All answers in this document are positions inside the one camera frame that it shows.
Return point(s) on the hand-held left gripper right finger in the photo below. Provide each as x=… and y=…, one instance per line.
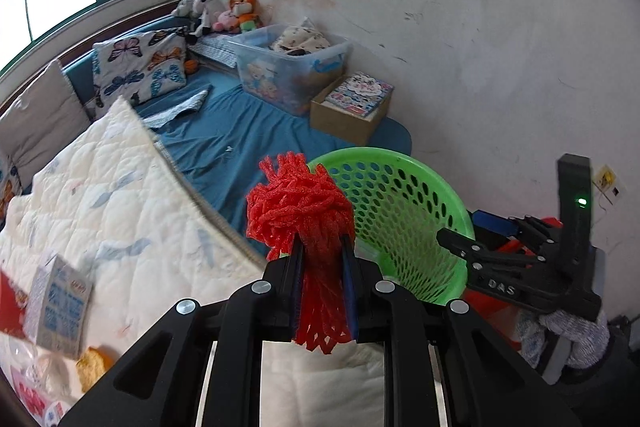
x=348, y=279

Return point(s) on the colourful comic book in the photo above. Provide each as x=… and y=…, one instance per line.
x=357, y=94

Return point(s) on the person's right hand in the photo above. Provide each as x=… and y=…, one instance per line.
x=575, y=332

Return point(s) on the blue bed sheet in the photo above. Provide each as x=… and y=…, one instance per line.
x=240, y=127

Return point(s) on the white spotted cloth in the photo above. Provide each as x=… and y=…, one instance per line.
x=300, y=38

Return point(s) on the red foam fruit net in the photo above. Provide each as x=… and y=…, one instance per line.
x=300, y=207

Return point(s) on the green plastic basket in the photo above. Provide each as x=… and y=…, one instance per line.
x=400, y=207

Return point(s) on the person's right forearm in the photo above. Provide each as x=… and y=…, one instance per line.
x=615, y=377

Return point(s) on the white milk carton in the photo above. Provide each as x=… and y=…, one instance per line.
x=55, y=307

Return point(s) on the white patterned small cloth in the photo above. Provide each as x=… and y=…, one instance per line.
x=180, y=107

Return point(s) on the pink plush toy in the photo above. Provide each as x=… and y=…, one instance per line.
x=224, y=21

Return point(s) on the clear plastic storage bin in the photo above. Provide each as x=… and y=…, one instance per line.
x=280, y=77

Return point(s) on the orange fox plush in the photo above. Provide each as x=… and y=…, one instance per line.
x=245, y=9

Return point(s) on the grey pillow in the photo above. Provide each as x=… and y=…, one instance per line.
x=42, y=117

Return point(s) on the black and white cow plush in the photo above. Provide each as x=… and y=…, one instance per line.
x=204, y=7

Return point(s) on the cardboard box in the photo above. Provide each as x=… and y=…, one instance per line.
x=345, y=124

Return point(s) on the butterfly print pillow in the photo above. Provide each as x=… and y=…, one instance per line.
x=140, y=67
x=6, y=197

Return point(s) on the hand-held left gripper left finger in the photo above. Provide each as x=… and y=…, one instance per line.
x=296, y=272

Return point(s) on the clear plastic wrapper red print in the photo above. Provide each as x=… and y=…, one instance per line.
x=35, y=387

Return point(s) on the red printed snack packet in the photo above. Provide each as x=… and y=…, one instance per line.
x=11, y=302

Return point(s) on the yellow bread piece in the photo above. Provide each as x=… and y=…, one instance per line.
x=92, y=364

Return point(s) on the grey patterned folded cloth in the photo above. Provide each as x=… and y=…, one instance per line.
x=215, y=49

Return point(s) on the white quilted blanket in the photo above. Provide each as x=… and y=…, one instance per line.
x=125, y=207

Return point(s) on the small orange ball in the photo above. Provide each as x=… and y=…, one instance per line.
x=191, y=66

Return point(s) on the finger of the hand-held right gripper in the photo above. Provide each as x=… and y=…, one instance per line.
x=452, y=242
x=492, y=221

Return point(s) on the grey plush toy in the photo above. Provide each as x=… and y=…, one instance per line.
x=182, y=8

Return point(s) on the white wall socket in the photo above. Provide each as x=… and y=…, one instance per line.
x=607, y=181

